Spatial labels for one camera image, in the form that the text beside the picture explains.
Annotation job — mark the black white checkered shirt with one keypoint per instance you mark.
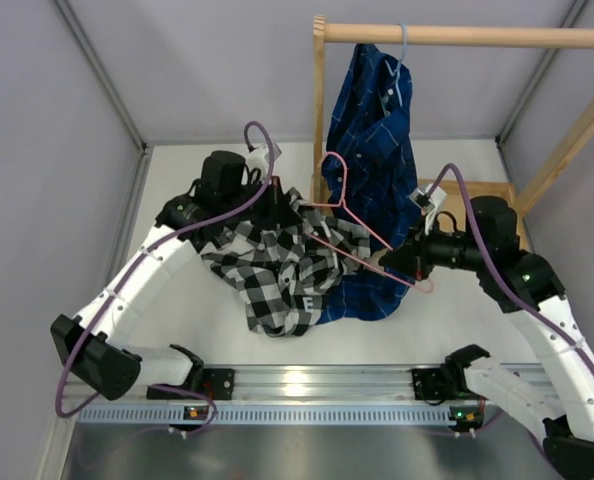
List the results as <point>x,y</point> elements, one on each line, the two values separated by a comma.
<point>283,276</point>

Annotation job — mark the pink wire hanger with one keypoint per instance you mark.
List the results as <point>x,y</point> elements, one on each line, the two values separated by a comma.
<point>342,203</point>

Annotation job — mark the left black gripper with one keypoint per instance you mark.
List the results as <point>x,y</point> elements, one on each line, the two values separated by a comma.
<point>278,212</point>

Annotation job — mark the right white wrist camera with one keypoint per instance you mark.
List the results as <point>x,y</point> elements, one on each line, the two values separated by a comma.
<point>430,199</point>

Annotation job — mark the aluminium frame post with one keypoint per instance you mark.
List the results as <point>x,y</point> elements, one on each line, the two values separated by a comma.
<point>99,71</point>
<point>573,14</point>

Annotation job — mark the slotted grey cable duct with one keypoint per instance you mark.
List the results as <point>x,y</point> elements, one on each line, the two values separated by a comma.
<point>230,414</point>

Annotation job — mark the right aluminium frame post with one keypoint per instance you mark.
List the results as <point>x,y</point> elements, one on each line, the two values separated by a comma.
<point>573,14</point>

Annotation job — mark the left aluminium frame post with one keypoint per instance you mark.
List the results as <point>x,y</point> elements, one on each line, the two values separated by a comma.
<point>99,71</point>

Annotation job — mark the blue plaid shirt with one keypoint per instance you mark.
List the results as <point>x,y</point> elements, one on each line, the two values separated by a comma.
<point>371,131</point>

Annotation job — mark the blue wire hanger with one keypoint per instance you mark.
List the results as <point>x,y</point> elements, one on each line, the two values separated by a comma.
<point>396,73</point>

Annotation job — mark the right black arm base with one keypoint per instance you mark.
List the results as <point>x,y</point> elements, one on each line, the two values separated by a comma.
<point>435,385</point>

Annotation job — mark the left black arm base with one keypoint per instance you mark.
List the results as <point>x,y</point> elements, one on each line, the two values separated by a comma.
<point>214,383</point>

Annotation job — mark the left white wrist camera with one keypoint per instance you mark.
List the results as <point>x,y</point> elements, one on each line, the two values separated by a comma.
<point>259,157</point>

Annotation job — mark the aluminium mounting rail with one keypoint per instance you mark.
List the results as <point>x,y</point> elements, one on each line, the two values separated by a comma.
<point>352,384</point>

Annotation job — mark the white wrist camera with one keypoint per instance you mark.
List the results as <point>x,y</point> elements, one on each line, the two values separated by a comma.
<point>430,199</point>
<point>259,157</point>

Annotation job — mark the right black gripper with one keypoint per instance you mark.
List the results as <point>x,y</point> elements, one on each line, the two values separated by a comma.
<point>412,257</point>

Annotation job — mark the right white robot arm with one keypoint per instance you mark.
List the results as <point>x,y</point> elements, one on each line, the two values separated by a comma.
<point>528,291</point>

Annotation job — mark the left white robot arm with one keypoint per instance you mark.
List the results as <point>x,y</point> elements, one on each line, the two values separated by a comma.
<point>93,344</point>

